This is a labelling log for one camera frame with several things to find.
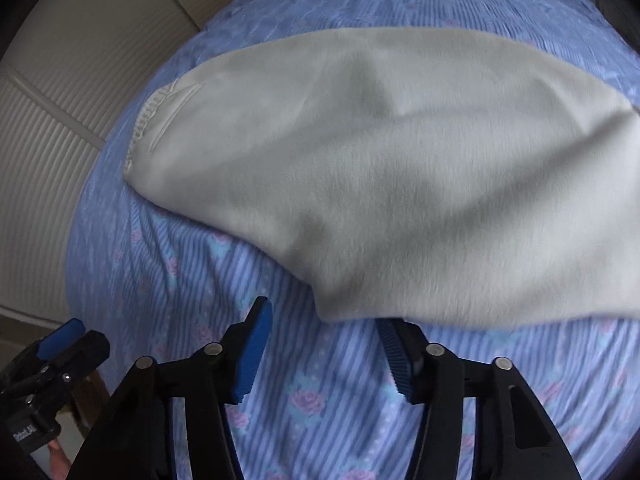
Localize cream white pants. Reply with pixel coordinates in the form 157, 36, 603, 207
124, 27, 639, 327

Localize person's left hand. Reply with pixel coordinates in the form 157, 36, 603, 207
47, 439, 72, 480

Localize blue floral bed sheet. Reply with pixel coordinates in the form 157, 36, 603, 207
66, 0, 639, 479

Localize beige wardrobe doors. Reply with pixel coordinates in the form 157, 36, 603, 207
1, 0, 231, 328

